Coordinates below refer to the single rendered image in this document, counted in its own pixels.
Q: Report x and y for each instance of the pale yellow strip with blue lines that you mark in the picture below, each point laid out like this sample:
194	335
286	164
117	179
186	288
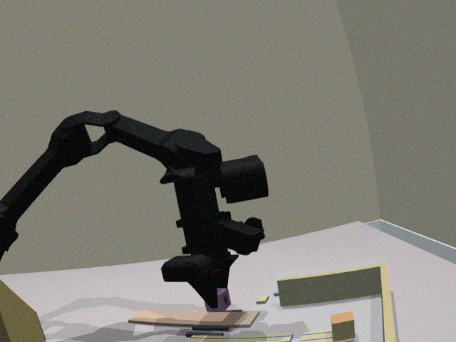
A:
209	338

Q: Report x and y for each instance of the purple letter cube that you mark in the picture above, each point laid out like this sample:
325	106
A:
223	300

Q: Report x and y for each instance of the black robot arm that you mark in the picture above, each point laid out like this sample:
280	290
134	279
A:
193	164

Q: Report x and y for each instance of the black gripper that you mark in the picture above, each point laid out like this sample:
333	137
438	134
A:
206	269

